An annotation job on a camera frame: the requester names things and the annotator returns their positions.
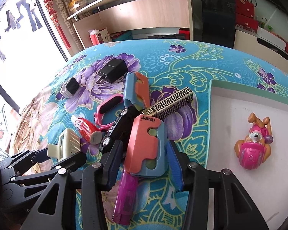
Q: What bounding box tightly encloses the white phone clamp holder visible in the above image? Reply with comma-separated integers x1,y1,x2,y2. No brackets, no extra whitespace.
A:
47,128,80,161

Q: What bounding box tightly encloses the pink brown puppy toy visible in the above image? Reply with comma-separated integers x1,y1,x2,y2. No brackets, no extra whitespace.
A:
234,113,274,170

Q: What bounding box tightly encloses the magenta translucent lighter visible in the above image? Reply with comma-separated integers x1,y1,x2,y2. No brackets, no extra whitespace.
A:
112,170,138,225

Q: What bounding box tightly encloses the red white glue bottle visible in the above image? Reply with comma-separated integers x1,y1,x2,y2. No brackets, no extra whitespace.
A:
71,115,103,145

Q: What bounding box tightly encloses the white smartwatch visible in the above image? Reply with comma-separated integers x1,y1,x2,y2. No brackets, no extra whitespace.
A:
60,77,79,98

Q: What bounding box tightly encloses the black toy car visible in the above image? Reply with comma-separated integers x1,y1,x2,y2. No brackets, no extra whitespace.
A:
99,106,140,154

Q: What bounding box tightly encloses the salmon blue toy knife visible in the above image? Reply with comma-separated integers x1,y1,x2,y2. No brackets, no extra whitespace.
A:
124,115,168,177

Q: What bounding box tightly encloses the pink smartwatch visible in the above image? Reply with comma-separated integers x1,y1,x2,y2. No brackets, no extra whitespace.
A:
94,94,123,131

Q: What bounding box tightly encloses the black gold patterned harmonica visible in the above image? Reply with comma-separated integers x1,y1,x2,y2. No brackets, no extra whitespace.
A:
141,87,194,119

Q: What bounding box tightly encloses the blue orange toy knife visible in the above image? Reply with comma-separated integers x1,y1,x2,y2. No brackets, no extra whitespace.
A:
123,72,150,111

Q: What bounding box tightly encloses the black power adapter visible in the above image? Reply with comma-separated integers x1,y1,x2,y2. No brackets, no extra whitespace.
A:
97,58,128,84

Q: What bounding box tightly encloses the teal white shallow box tray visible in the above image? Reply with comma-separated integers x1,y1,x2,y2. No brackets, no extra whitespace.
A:
207,80,288,229

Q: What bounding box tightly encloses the red white gift bag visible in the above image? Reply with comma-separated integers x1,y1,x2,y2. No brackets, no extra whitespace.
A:
88,28,112,46

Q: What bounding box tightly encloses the floral blue tablecloth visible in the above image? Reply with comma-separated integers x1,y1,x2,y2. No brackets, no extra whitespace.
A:
10,39,288,229

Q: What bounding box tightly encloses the cream low tv stand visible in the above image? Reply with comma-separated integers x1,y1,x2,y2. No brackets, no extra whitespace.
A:
233,29,288,74

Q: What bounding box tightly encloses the white flat box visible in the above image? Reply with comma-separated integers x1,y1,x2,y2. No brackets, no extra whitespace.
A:
257,26,286,50

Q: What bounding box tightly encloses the yellow container on shelf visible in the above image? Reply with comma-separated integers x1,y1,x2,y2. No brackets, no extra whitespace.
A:
69,0,86,14

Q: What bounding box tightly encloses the black bag on floor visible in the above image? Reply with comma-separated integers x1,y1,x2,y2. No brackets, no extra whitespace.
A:
147,34,186,40

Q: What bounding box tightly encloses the red chinese knot ornament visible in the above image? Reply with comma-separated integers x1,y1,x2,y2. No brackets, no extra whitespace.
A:
43,0,71,49

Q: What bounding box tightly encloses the beige patterned curtain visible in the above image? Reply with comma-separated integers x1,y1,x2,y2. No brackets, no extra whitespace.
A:
46,0,92,53

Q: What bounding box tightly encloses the red gift box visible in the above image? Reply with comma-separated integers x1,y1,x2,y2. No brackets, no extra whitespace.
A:
236,14,258,33

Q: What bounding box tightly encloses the black water dispenser cabinet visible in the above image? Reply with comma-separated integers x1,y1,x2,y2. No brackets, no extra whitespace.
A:
194,0,236,48

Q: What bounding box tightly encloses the red handbag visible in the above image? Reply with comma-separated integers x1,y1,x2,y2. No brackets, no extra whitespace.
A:
235,0,255,19

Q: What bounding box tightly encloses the curved wooden counter shelf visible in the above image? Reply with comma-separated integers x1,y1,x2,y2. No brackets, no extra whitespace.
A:
68,0,194,48

